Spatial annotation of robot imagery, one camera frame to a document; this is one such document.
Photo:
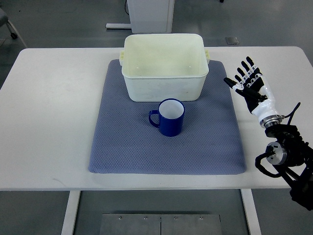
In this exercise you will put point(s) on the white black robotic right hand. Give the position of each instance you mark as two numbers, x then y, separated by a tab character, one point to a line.
254	88

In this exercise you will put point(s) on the blue mug white inside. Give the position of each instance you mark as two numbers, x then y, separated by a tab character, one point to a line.
168	118

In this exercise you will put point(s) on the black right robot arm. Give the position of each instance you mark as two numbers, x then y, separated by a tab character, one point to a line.
288	157

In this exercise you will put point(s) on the white plastic box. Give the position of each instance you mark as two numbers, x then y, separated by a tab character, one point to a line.
160	66

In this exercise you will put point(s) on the small grey floor hatch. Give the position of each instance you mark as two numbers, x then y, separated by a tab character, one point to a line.
232	40

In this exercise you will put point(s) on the white cabinet on base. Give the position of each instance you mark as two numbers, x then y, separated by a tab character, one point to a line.
147	16

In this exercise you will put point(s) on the white right table leg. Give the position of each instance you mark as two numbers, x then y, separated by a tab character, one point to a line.
250	212

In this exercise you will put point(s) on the white table leg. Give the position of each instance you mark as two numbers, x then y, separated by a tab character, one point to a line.
250	212
71	212

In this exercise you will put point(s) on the metal floor plate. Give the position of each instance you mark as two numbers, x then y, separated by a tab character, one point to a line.
160	224

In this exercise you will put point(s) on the white left table leg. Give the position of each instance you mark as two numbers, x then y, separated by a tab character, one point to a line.
71	212

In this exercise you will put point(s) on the grey office chair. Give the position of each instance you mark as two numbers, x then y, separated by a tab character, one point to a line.
4	20

